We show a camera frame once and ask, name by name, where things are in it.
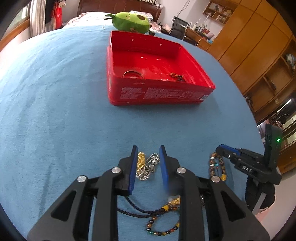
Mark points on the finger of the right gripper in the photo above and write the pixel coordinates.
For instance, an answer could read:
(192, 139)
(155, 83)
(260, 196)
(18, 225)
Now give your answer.
(245, 162)
(227, 150)

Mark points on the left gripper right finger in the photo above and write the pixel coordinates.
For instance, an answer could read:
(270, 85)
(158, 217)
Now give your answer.
(224, 216)

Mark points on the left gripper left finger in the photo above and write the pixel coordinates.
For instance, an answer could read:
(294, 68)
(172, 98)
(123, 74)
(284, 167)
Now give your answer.
(87, 209)

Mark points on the silver bangle with clasp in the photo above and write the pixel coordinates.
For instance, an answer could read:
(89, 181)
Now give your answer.
(132, 74)

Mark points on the silver metal wristwatch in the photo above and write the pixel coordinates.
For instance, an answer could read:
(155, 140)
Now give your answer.
(202, 200)

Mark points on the blue bed cover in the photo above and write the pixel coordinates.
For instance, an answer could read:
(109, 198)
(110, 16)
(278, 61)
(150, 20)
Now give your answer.
(57, 122)

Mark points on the wooden wardrobe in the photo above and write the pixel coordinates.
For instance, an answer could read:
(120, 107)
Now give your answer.
(252, 48)

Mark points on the wooden desk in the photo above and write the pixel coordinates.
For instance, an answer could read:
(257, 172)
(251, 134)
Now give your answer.
(196, 39)

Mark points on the red tin box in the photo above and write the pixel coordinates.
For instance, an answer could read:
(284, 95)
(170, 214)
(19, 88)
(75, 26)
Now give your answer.
(171, 75)

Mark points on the black office chair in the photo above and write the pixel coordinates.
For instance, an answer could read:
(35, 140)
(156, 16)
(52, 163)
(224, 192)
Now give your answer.
(178, 28)

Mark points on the green avocado plush toy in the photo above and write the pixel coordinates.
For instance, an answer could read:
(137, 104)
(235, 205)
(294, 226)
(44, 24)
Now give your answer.
(130, 22)

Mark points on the dark wooden headboard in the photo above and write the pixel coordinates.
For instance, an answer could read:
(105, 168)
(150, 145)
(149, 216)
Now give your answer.
(116, 6)

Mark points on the beige side curtain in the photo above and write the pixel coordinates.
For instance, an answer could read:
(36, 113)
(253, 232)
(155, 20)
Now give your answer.
(37, 17)

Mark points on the floral bed sheet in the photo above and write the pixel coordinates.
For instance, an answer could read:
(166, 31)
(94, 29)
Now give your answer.
(91, 18)

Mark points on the wooden framed side window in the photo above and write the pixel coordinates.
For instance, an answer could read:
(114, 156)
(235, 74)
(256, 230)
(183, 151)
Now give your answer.
(19, 24)

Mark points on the coat rack with clothes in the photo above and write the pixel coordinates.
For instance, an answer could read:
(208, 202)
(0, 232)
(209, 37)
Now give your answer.
(53, 14)

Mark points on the black cord gold charm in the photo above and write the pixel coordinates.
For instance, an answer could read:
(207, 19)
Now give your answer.
(148, 209)

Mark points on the wall bookshelf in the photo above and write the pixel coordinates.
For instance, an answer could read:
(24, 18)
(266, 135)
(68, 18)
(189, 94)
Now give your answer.
(220, 11)

